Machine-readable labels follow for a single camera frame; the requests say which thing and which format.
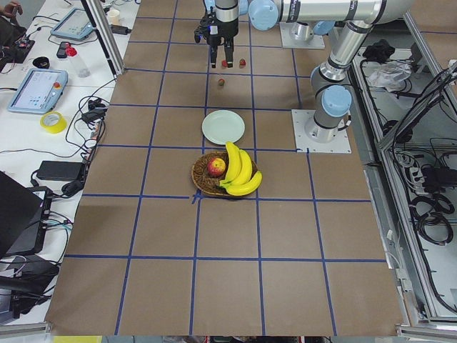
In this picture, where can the clear plastic bottle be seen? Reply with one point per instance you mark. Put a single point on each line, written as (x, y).
(77, 62)

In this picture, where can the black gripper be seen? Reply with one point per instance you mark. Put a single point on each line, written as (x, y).
(226, 31)

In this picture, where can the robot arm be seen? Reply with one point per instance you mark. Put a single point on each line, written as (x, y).
(333, 99)
(264, 15)

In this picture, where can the near teach pendant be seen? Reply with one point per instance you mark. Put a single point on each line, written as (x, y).
(39, 92)

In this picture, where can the yellow tape roll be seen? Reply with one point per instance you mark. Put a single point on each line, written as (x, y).
(53, 122)

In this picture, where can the black laptop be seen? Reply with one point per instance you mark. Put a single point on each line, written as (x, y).
(24, 211)

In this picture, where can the aluminium frame post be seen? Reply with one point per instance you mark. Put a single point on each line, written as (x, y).
(100, 24)

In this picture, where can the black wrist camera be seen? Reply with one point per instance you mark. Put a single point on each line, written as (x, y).
(202, 31)

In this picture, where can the black power brick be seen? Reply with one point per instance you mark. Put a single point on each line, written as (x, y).
(60, 170)

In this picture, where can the teach pendant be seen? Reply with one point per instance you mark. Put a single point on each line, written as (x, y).
(39, 92)
(74, 26)

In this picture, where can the red apple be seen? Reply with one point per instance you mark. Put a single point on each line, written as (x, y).
(216, 167)

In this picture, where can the paper cup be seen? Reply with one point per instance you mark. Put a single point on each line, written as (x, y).
(114, 16)

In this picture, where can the far teach pendant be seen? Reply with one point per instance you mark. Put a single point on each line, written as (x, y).
(74, 26)

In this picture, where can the wicker basket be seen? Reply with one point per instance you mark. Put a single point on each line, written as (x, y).
(203, 181)

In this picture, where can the yellow banana bunch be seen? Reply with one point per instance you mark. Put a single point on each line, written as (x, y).
(240, 180)

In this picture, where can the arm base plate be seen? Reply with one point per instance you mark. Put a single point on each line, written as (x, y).
(300, 36)
(311, 138)

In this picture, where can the light green plate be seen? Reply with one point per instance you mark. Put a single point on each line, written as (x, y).
(221, 126)

